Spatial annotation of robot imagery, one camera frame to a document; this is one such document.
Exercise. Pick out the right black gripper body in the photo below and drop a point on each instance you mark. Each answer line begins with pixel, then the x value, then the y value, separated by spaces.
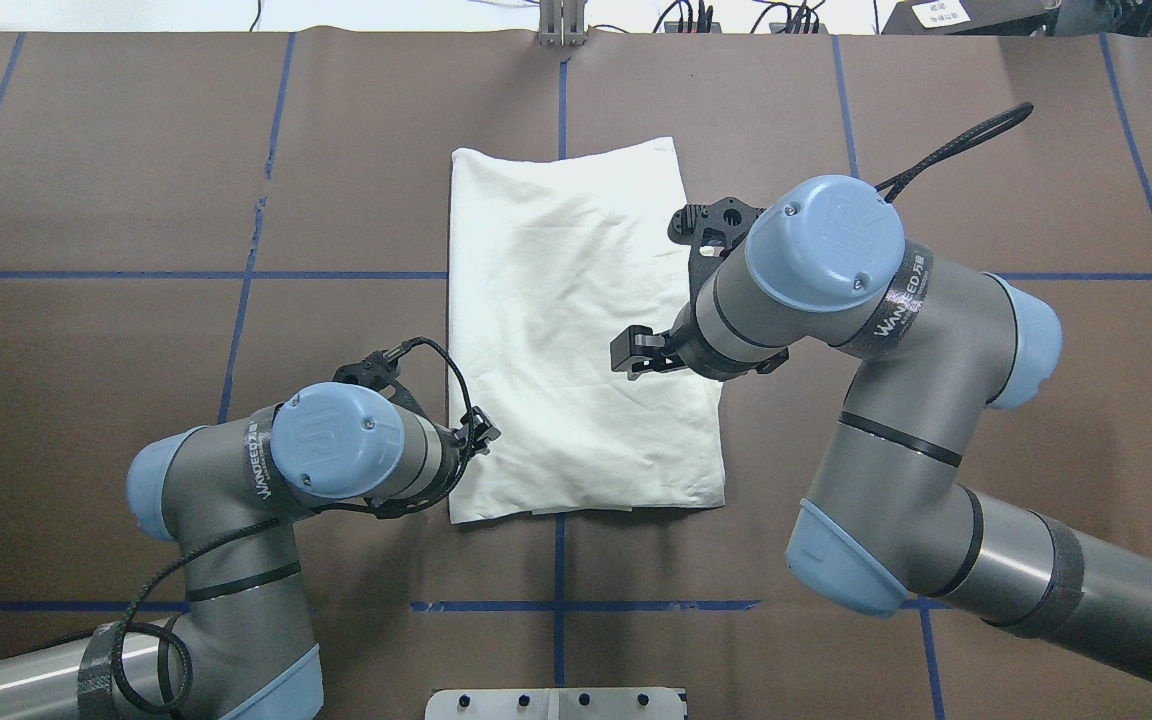
pixel 704 366

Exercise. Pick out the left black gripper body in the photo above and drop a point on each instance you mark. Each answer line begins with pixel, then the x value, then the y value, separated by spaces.
pixel 477 435

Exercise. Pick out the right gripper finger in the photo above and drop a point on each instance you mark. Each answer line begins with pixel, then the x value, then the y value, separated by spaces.
pixel 639 350

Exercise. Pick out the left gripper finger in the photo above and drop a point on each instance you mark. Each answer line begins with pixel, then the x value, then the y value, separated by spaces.
pixel 476 433

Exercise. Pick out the cream long sleeve shirt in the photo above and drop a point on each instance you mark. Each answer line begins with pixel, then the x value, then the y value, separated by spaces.
pixel 548 262

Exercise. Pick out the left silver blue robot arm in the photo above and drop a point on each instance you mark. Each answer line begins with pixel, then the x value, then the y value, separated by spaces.
pixel 225 632

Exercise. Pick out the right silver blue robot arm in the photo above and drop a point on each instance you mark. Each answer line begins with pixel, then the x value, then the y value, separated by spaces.
pixel 938 343

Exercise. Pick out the far orange black adapter box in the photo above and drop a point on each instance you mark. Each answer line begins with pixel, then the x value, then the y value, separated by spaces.
pixel 687 18

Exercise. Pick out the orange black adapter box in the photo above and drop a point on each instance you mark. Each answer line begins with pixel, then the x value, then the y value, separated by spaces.
pixel 789 18
pixel 687 18

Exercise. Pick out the near orange black adapter box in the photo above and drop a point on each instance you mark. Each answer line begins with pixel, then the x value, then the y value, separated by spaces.
pixel 789 18

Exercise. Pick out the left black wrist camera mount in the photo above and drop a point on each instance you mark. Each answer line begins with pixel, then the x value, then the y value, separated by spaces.
pixel 380 372

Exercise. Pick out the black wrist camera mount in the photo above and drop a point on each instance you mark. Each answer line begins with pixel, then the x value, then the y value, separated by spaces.
pixel 380 372
pixel 712 232

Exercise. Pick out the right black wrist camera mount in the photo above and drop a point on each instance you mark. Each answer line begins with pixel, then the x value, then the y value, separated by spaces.
pixel 712 232

